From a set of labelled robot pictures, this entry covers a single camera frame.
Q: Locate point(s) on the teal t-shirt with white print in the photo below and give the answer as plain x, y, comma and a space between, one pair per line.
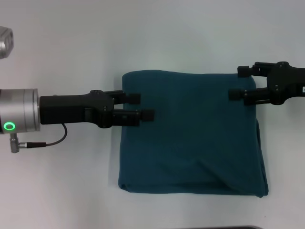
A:
190, 143

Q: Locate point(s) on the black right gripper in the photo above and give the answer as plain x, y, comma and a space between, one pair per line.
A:
286, 82

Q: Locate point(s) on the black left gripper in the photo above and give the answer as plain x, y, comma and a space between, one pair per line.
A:
71, 109

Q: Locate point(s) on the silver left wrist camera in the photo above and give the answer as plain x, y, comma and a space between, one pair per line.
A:
6, 43

